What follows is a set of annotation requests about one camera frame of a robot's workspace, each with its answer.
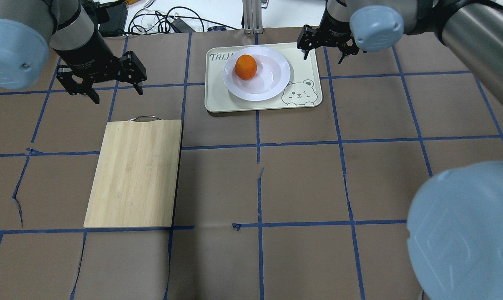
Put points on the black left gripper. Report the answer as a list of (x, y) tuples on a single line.
[(88, 53)]

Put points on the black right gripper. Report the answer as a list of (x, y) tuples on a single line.
[(334, 30)]

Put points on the white round plate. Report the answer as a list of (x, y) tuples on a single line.
[(272, 76)]

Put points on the orange fruit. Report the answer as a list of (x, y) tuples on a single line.
[(245, 67)]

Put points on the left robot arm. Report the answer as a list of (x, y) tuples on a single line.
[(29, 29)]

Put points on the cream bear tray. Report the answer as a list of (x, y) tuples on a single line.
[(302, 91)]

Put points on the black computer box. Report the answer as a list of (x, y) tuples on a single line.
[(112, 18)]

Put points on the bamboo cutting board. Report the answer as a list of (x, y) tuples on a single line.
[(136, 175)]

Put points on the aluminium frame post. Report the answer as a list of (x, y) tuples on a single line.
[(252, 17)]

